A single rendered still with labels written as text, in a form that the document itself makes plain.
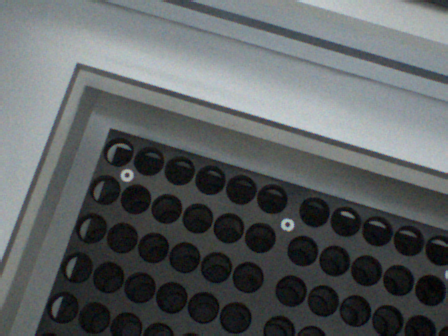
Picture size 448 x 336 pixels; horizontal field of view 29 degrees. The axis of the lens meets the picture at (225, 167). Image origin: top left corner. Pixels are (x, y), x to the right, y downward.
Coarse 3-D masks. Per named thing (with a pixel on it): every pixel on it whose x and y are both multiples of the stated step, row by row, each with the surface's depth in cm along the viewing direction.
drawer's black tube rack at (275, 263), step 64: (128, 192) 39; (64, 256) 38; (128, 256) 38; (192, 256) 41; (256, 256) 38; (320, 256) 38; (384, 256) 38; (64, 320) 40; (128, 320) 40; (192, 320) 37; (256, 320) 37; (320, 320) 37; (384, 320) 40
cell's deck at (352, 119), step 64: (0, 0) 36; (64, 0) 36; (0, 64) 35; (64, 64) 35; (128, 64) 35; (192, 64) 35; (256, 64) 35; (320, 64) 35; (0, 128) 34; (64, 128) 36; (256, 128) 36; (320, 128) 35; (384, 128) 35; (0, 192) 34; (0, 256) 33
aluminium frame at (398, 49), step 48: (144, 0) 34; (192, 0) 33; (240, 0) 32; (288, 0) 31; (336, 0) 31; (384, 0) 31; (432, 0) 31; (288, 48) 34; (336, 48) 33; (384, 48) 32; (432, 48) 31; (432, 96) 35
